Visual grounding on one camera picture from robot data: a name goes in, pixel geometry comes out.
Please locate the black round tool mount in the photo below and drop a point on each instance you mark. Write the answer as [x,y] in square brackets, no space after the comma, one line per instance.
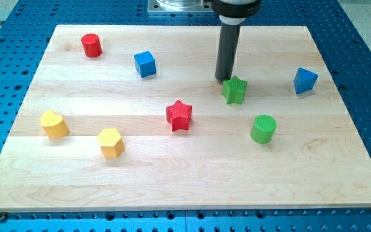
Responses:
[234,12]

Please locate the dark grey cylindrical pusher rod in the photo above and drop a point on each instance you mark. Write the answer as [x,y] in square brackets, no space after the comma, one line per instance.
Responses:
[228,42]

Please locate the green star block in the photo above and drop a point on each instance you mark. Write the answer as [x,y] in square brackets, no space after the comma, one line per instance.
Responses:
[234,90]

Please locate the red star block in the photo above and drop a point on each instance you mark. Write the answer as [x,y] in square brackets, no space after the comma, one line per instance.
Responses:
[179,115]

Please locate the blue triangular prism block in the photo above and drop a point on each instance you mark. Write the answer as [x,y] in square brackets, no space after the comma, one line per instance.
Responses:
[304,80]

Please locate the blue cube block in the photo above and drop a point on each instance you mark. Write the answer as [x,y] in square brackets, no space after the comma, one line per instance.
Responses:
[145,64]

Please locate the green cylinder block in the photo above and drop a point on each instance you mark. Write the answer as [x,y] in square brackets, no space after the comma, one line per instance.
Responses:
[263,129]

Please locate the light wooden board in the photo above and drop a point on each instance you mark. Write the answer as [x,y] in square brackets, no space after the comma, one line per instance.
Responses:
[316,158]

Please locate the red cylinder block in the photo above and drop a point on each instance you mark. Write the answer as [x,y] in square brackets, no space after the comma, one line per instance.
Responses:
[91,45]

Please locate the yellow hexagon block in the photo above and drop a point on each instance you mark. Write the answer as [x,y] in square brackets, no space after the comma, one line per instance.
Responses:
[111,143]

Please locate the yellow heart block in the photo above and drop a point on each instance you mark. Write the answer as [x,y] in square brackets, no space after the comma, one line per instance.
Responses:
[54,125]

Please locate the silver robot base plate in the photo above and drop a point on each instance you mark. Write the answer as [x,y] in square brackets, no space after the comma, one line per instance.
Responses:
[178,5]

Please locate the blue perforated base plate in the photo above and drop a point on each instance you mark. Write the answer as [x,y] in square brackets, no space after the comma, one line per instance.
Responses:
[25,31]

